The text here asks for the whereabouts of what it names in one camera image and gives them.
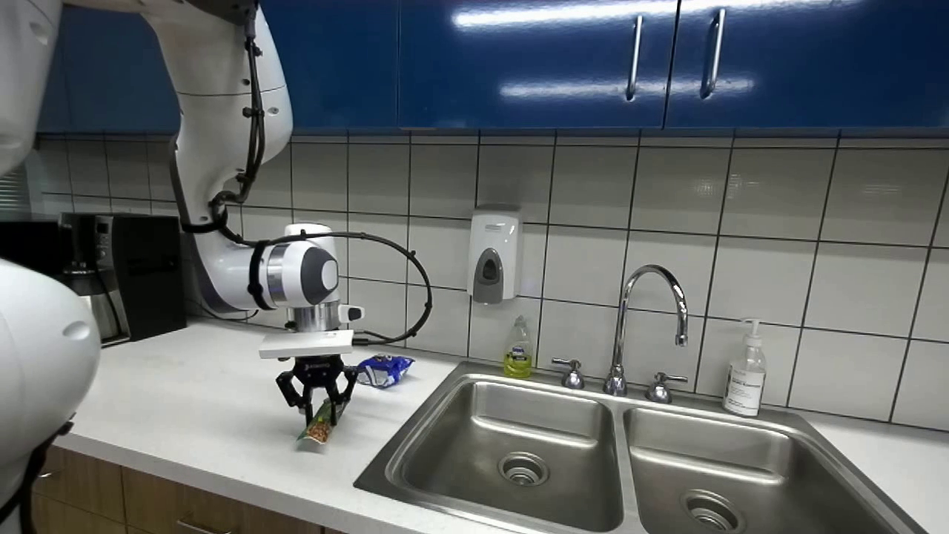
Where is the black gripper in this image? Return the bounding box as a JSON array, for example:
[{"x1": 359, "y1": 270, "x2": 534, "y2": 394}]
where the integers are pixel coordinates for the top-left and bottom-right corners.
[{"x1": 273, "y1": 354, "x2": 361, "y2": 430}]

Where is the green granola bar packet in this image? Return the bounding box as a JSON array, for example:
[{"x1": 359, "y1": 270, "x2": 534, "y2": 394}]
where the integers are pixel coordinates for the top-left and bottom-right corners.
[{"x1": 293, "y1": 394, "x2": 340, "y2": 458}]

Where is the blue snack packet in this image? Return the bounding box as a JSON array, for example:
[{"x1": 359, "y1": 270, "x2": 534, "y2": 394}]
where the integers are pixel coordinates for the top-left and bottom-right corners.
[{"x1": 352, "y1": 354, "x2": 416, "y2": 393}]

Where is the metal sink drain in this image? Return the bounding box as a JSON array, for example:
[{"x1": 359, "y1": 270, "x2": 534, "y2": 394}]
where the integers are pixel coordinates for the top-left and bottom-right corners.
[
  {"x1": 499, "y1": 448, "x2": 549, "y2": 492},
  {"x1": 683, "y1": 491, "x2": 743, "y2": 534}
]

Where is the stainless steel double sink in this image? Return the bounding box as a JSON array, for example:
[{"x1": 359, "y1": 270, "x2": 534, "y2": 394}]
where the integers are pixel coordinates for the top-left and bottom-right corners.
[{"x1": 352, "y1": 362, "x2": 930, "y2": 534}]

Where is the black coffee maker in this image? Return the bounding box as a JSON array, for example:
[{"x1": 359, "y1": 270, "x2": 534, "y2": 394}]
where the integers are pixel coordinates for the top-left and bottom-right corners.
[{"x1": 61, "y1": 212, "x2": 190, "y2": 344}]

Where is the wooden base cabinet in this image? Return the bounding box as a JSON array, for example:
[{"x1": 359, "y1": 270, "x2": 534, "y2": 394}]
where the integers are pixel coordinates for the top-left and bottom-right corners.
[{"x1": 26, "y1": 442, "x2": 336, "y2": 534}]

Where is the yellow dish soap bottle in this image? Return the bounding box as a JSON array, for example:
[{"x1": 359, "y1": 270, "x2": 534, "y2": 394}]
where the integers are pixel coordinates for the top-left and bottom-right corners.
[{"x1": 499, "y1": 314, "x2": 539, "y2": 379}]

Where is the steel coffee carafe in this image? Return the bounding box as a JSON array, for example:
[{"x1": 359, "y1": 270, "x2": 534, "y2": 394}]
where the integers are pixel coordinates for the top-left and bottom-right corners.
[{"x1": 69, "y1": 264, "x2": 128, "y2": 344}]

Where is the chrome gooseneck faucet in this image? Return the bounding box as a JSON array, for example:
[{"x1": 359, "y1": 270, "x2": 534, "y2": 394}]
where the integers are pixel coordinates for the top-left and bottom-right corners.
[{"x1": 601, "y1": 262, "x2": 694, "y2": 399}]

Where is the black countertop appliance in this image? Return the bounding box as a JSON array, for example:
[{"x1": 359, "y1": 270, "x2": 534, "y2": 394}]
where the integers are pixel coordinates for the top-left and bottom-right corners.
[{"x1": 0, "y1": 218, "x2": 70, "y2": 277}]

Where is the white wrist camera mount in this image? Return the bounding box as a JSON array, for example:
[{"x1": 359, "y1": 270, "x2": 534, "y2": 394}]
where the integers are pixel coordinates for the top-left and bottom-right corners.
[{"x1": 258, "y1": 301, "x2": 367, "y2": 362}]

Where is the white wall soap dispenser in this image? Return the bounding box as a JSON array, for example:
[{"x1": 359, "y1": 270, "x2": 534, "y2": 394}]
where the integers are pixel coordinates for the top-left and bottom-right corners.
[{"x1": 465, "y1": 209, "x2": 521, "y2": 307}]

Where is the chrome faucet handle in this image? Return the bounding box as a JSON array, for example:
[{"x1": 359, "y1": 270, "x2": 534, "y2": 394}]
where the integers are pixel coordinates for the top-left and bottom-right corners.
[
  {"x1": 549, "y1": 356, "x2": 586, "y2": 393},
  {"x1": 644, "y1": 370, "x2": 688, "y2": 406}
]

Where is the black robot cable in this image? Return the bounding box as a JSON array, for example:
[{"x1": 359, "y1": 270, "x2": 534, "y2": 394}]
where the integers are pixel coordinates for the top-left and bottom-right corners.
[{"x1": 0, "y1": 8, "x2": 436, "y2": 534}]

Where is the metal cabinet handle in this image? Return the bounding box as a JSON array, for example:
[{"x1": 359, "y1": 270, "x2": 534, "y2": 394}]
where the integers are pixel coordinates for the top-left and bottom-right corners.
[
  {"x1": 696, "y1": 7, "x2": 730, "y2": 100},
  {"x1": 620, "y1": 11, "x2": 647, "y2": 105}
]

